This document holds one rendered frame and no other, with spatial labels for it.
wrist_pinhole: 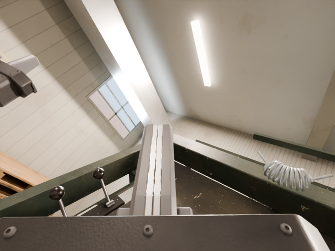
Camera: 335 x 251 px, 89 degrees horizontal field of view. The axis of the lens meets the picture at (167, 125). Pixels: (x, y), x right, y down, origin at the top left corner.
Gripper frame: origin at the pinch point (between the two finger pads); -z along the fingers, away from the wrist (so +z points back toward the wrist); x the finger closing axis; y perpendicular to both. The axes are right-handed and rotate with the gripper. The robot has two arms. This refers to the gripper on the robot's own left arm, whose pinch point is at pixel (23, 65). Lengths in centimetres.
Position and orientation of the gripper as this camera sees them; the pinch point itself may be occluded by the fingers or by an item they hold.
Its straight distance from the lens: 50.1
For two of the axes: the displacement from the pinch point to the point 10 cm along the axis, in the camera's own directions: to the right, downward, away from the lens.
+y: 2.3, -5.7, -7.9
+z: -3.9, 6.9, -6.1
